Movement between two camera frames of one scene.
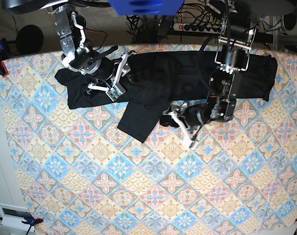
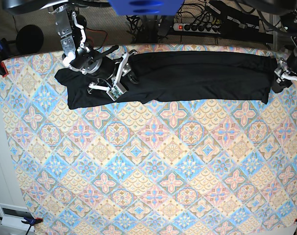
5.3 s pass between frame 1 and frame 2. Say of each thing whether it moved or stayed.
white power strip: stayed
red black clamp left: stayed
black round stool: stayed
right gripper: moved
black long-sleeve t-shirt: moved
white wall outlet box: stayed
